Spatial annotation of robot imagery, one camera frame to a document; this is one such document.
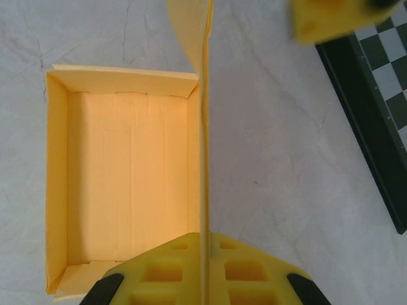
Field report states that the black grey folding chessboard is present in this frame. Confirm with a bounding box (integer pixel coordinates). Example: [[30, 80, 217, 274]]
[[314, 14, 407, 236]]

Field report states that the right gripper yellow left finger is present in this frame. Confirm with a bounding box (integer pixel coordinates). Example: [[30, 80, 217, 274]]
[[79, 231, 204, 305]]

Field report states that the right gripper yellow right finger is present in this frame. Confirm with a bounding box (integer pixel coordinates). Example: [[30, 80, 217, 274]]
[[208, 233, 331, 305]]

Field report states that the yellow paper box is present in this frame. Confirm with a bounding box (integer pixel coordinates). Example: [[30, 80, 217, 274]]
[[44, 0, 214, 302]]

